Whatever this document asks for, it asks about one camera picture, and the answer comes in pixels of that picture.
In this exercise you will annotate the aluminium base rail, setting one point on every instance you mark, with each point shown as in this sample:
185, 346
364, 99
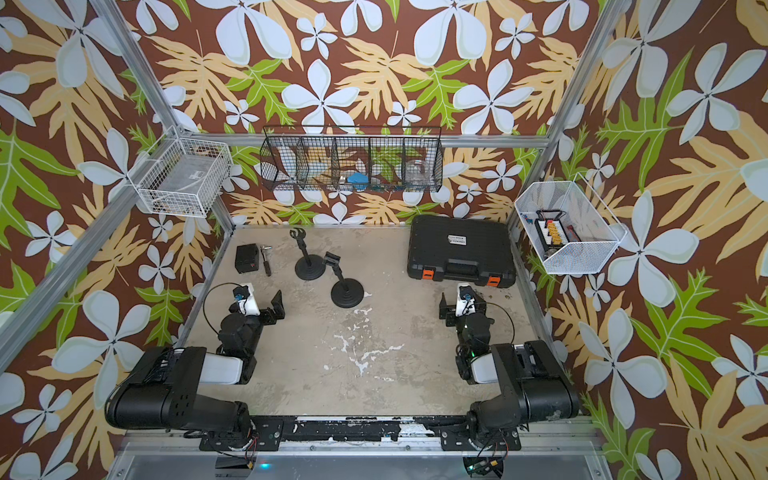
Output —
395, 447

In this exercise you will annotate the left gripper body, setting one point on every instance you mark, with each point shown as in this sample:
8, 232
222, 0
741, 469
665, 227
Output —
266, 318

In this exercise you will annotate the black microphone stand pole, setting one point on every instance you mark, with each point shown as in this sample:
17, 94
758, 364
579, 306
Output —
299, 235

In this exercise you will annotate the small black box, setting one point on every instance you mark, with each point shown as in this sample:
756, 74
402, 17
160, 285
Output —
247, 258

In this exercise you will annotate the black wire basket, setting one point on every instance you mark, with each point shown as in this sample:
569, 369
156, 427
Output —
394, 158

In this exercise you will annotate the black round stand base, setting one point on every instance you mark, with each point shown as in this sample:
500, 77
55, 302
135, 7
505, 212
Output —
310, 267

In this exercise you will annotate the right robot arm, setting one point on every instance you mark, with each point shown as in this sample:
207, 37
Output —
532, 384

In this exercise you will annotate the black plastic tool case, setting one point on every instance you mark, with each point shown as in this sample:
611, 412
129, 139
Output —
468, 250

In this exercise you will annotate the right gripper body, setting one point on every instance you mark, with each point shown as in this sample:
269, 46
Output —
453, 321

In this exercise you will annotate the blue object in basket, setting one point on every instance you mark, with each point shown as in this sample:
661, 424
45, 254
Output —
358, 179

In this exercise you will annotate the screw bit box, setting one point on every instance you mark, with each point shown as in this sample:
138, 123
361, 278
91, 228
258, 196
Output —
553, 230

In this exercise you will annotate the white mesh basket right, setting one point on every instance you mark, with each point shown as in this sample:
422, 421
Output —
598, 227

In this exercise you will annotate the small ratchet screwdriver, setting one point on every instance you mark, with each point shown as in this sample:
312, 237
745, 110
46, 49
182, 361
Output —
264, 252

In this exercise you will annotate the white wire basket left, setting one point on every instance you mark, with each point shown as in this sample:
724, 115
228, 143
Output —
182, 175

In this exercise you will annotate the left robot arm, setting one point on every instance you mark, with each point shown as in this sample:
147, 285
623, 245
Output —
162, 391

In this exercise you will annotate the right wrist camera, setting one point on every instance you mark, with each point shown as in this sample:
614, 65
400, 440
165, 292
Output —
466, 300

